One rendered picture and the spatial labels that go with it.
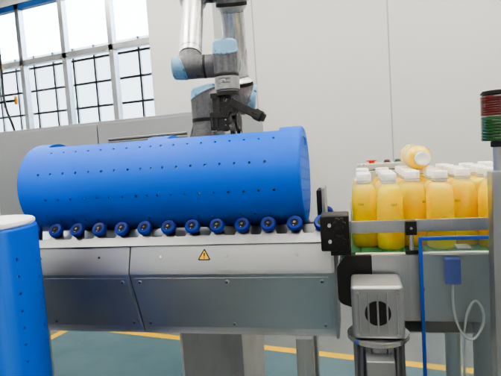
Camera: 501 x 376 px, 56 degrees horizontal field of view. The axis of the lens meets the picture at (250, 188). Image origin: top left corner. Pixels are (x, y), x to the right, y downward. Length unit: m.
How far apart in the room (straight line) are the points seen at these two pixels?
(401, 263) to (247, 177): 0.45
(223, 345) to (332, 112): 2.64
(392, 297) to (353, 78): 3.14
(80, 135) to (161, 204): 2.36
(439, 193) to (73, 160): 1.04
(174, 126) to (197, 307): 1.93
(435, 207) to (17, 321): 1.05
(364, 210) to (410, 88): 2.82
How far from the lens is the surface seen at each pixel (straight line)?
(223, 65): 1.44
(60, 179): 1.53
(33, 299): 1.34
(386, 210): 1.23
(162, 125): 3.27
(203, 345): 1.95
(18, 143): 4.16
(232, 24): 1.83
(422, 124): 4.00
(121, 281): 1.49
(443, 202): 1.25
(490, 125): 1.05
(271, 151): 1.30
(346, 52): 4.14
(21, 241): 1.29
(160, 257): 1.43
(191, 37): 1.64
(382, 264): 1.21
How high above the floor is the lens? 1.17
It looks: 5 degrees down
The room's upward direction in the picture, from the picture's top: 4 degrees counter-clockwise
